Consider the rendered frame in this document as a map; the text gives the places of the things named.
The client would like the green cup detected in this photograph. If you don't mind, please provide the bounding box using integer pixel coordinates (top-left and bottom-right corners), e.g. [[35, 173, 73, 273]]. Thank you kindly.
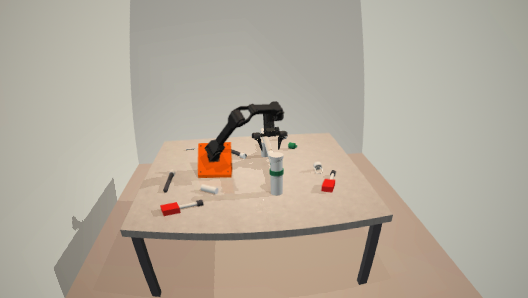
[[269, 168, 284, 177]]

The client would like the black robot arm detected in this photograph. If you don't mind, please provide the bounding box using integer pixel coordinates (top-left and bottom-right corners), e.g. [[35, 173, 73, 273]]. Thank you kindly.
[[205, 101, 285, 163]]

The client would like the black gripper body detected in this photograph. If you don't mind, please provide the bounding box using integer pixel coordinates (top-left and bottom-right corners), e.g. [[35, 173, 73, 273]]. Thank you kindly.
[[252, 121, 288, 139]]

